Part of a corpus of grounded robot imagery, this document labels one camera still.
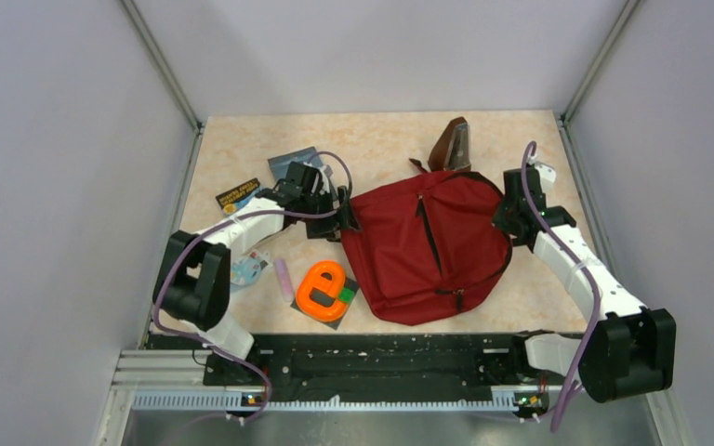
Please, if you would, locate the red backpack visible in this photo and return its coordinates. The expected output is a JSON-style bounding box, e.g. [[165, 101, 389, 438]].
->
[[340, 171, 513, 326]]

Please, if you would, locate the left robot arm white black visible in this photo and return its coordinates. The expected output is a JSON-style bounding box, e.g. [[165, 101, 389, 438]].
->
[[152, 162, 359, 384]]

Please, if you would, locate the dark blue paperback book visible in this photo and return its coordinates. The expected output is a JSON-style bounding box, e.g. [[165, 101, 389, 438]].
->
[[267, 146, 324, 181]]

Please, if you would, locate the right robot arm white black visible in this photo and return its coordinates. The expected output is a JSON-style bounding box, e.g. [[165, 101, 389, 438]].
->
[[493, 164, 677, 403]]

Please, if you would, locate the orange plastic letter toy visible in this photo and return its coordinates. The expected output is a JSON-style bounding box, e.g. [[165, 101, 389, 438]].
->
[[294, 260, 348, 322]]

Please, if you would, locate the aluminium frame post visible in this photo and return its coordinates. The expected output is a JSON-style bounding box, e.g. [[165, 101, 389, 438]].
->
[[117, 0, 205, 134], [560, 0, 644, 127]]

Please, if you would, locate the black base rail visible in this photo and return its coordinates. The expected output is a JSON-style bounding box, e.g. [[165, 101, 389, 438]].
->
[[146, 334, 563, 413]]

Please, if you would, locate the aluminium frame post right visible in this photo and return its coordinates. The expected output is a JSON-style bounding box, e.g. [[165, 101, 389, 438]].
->
[[560, 0, 644, 127]]

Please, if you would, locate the pink eraser stick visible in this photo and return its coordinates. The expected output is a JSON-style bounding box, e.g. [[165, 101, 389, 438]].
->
[[273, 258, 295, 303]]

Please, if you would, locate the colourful illustrated children's book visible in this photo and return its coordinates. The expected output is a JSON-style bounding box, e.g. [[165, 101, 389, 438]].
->
[[216, 177, 262, 216]]

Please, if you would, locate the brown wooden metronome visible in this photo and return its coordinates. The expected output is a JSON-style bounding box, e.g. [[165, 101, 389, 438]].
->
[[428, 116, 472, 171]]

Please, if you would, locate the aluminium frame post left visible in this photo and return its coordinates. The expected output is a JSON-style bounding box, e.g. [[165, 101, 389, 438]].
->
[[117, 0, 205, 134]]

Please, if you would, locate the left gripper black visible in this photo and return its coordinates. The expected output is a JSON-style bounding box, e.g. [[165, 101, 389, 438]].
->
[[300, 185, 361, 239]]

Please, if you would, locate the green toy block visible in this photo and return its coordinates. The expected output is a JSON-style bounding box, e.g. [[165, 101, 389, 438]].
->
[[337, 288, 355, 305]]

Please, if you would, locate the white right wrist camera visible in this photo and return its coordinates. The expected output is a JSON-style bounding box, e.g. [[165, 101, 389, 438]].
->
[[533, 162, 557, 190]]

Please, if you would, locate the light blue blister pack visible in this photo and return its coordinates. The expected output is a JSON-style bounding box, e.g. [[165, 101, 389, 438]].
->
[[230, 250, 271, 292]]

